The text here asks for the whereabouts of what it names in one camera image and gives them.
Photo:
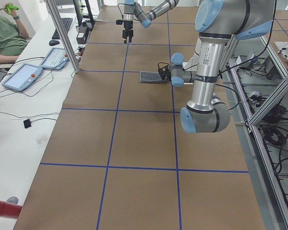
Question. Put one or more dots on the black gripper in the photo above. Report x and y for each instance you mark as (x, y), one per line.
(168, 73)
(128, 25)

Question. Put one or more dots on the pink and grey towel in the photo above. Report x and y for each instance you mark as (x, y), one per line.
(152, 78)

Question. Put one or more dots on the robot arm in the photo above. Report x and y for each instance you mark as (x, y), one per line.
(216, 22)
(133, 9)

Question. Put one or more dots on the black box with label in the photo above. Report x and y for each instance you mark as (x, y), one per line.
(82, 35)

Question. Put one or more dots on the black monitor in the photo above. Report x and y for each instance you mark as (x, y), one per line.
(83, 13)

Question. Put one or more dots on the far teach pendant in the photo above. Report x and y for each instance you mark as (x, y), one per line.
(56, 59)

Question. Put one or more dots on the teach pendant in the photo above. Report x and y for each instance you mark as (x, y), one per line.
(56, 59)
(23, 77)

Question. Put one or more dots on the black computer mouse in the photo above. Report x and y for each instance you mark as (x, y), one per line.
(53, 42)

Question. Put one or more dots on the near teach pendant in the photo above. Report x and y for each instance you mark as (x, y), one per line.
(23, 77)

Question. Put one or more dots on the person in green shirt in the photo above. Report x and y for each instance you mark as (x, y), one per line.
(13, 36)

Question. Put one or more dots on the green handheld object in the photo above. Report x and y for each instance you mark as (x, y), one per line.
(9, 7)

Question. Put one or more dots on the small black square pad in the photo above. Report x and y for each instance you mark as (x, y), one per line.
(27, 123)

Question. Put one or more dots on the red cylinder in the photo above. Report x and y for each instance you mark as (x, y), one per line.
(9, 210)

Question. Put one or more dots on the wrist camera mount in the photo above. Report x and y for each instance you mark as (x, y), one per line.
(161, 72)
(119, 22)

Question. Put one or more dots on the aluminium frame post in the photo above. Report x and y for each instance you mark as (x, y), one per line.
(53, 11)

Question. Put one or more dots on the aluminium frame rail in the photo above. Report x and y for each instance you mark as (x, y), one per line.
(259, 73)

